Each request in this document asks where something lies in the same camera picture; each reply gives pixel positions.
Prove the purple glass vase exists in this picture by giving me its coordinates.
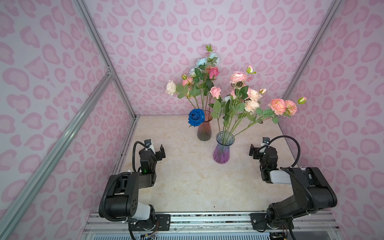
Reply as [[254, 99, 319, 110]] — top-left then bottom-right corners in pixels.
[[213, 131, 235, 164]]

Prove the peach spray rose stem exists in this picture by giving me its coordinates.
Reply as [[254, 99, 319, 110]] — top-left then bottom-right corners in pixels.
[[230, 89, 267, 136]]

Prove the red grey glass vase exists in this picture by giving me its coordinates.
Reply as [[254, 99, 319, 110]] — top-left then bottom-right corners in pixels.
[[197, 111, 213, 142]]

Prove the dark blue rose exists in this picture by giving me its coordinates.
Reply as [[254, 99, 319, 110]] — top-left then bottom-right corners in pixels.
[[188, 109, 206, 127]]

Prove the cream white rose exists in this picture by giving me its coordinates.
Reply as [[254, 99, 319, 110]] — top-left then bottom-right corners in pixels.
[[166, 80, 196, 109]]

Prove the pale blue white rose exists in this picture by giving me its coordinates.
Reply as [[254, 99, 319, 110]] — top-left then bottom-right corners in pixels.
[[189, 68, 196, 77]]

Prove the small magenta rose bud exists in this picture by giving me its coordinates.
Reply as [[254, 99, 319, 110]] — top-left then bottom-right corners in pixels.
[[206, 67, 220, 108]]

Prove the red pink rose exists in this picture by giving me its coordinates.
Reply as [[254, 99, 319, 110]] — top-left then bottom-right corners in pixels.
[[231, 90, 237, 100]]

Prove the small pink spray rose stem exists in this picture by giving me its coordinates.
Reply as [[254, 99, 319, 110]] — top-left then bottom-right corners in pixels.
[[223, 66, 255, 132]]

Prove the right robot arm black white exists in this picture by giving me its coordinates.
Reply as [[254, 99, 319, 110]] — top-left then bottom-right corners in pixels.
[[249, 144, 337, 232]]

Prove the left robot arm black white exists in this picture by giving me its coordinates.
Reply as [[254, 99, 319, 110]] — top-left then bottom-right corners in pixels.
[[99, 146, 166, 231]]

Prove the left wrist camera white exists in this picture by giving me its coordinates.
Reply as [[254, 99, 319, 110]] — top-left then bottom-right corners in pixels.
[[144, 139, 155, 152]]

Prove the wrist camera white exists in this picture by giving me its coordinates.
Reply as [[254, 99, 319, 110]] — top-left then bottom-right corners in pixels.
[[260, 137, 271, 152], [144, 139, 155, 152]]

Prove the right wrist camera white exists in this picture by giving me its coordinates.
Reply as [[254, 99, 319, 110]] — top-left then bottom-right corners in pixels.
[[260, 137, 271, 152]]

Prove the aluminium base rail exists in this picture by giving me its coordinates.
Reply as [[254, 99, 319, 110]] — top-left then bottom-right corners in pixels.
[[81, 211, 344, 240]]

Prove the diagonal aluminium frame bar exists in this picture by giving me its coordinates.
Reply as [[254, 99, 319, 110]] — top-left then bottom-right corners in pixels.
[[1, 72, 114, 240]]

